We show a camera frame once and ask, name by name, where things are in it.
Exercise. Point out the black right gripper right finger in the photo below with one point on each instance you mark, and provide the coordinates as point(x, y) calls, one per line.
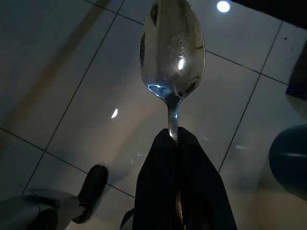
point(201, 191)

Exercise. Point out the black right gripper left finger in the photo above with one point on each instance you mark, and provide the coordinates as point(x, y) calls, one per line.
point(158, 187)

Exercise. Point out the silver metal spoon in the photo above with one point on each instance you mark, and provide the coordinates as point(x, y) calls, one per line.
point(172, 60)

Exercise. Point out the blue plastic bin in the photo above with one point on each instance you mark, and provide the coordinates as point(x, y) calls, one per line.
point(290, 163)

